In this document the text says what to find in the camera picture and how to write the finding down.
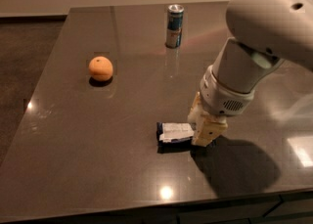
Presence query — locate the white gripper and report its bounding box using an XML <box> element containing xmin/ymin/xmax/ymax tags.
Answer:
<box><xmin>187</xmin><ymin>66</ymin><xmax>254</xmax><ymax>147</ymax></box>

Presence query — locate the blue white rxbar wrapper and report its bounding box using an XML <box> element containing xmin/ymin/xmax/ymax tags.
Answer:
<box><xmin>156</xmin><ymin>122</ymin><xmax>194</xmax><ymax>146</ymax></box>

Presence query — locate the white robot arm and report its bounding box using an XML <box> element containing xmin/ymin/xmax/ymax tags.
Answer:
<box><xmin>188</xmin><ymin>0</ymin><xmax>313</xmax><ymax>147</ymax></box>

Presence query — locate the blue silver drink can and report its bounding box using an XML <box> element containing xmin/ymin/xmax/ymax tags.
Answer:
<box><xmin>165</xmin><ymin>4</ymin><xmax>184</xmax><ymax>48</ymax></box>

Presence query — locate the orange fruit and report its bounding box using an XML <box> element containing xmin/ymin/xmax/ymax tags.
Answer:
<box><xmin>88</xmin><ymin>56</ymin><xmax>113</xmax><ymax>82</ymax></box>

